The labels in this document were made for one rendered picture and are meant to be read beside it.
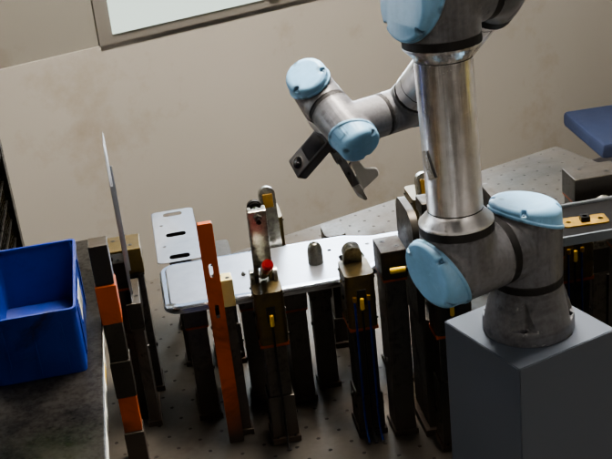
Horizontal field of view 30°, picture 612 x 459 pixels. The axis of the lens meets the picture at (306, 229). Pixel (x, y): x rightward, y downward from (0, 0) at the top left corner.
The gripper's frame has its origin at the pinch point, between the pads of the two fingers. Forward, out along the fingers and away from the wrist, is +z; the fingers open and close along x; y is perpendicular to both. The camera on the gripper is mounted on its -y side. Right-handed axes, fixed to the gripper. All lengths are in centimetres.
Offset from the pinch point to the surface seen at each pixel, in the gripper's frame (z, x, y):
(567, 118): 218, 106, 84
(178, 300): 6.6, -3.3, -42.7
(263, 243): -3.8, -7.3, -20.7
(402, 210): -0.1, -13.5, 5.9
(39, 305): -4, 5, -67
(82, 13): 83, 155, -55
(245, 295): 8.6, -8.6, -30.1
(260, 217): -9.5, -5.3, -18.3
